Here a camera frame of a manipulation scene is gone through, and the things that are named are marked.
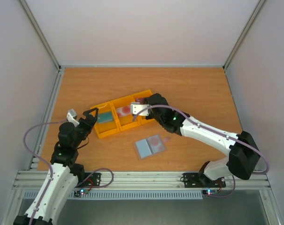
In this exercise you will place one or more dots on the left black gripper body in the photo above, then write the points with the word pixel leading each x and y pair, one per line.
pixel 88 127

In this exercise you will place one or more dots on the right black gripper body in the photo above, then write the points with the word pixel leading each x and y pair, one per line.
pixel 150 102

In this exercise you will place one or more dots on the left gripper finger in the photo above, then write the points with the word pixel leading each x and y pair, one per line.
pixel 94 115
pixel 88 115

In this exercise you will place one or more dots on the pink leather card holder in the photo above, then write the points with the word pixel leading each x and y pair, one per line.
pixel 150 146

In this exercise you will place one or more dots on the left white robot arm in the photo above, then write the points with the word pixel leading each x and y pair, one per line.
pixel 64 173

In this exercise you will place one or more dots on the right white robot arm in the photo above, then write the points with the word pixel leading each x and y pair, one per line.
pixel 239 149

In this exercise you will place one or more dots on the teal VIP card stack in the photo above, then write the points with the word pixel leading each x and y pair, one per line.
pixel 105 117

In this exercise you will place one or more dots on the pink circle card stack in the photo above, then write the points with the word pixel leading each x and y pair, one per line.
pixel 123 111

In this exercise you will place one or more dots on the yellow three-compartment bin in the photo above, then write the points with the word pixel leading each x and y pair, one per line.
pixel 115 116

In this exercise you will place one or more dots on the left small circuit board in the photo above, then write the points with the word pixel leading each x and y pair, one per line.
pixel 80 192

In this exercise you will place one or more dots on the small circuit board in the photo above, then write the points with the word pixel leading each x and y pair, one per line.
pixel 80 192
pixel 209 192

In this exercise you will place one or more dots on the right small circuit board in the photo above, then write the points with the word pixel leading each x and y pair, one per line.
pixel 209 192

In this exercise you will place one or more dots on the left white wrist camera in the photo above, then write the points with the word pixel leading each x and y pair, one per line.
pixel 72 117

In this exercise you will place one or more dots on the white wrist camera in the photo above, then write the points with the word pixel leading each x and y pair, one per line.
pixel 136 108
pixel 72 117

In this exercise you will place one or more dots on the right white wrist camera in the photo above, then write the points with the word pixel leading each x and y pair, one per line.
pixel 136 108

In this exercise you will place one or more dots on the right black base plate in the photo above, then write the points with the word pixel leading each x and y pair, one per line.
pixel 195 180

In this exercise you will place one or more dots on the aluminium front rail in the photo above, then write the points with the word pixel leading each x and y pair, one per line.
pixel 144 181

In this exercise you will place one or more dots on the grey slotted cable duct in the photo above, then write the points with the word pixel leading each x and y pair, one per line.
pixel 98 195

